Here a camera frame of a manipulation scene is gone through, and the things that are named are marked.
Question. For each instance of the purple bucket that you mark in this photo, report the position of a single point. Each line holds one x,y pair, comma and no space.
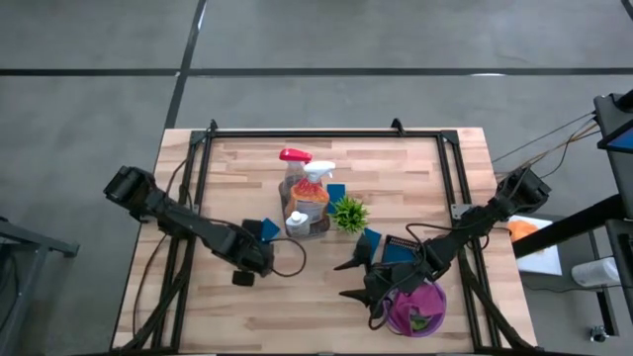
414,335

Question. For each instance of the black diagonal rig strut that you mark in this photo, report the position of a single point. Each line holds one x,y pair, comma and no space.
569,230

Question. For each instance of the black equipment cart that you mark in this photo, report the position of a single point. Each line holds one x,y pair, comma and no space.
613,114

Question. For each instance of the orange spray bottle white trigger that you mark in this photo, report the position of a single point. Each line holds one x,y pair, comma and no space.
309,195

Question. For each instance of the grey metal stand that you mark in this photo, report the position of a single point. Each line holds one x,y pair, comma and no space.
29,242

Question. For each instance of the orange object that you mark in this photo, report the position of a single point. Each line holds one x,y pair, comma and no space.
524,230

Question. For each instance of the white roll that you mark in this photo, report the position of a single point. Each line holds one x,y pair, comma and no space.
596,272

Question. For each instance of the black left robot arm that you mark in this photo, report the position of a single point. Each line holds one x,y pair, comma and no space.
168,215

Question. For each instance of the white paper sheet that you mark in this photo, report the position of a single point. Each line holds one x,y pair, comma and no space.
544,257

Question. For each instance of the clear spray bottle red trigger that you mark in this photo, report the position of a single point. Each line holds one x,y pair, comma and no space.
295,155

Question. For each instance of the grey translucent caddy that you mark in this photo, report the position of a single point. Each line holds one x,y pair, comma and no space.
324,228

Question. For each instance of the green cloth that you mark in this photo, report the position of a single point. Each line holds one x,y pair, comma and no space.
420,322

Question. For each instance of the blue screen monitor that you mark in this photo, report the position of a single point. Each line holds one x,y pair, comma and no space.
620,141

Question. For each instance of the black mesh basket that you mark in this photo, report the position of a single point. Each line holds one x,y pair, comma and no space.
400,240

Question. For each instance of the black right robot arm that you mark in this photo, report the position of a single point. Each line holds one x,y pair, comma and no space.
475,227

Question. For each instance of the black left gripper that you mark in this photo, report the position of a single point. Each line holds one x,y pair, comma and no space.
247,257

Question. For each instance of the dark blue sponge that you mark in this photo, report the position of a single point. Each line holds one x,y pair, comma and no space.
336,194
375,240
272,229

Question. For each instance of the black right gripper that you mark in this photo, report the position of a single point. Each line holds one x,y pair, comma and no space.
395,279

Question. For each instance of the green plant white pot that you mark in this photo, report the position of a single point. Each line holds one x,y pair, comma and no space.
350,214

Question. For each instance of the black caster wheel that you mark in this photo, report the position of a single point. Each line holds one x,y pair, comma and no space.
598,334

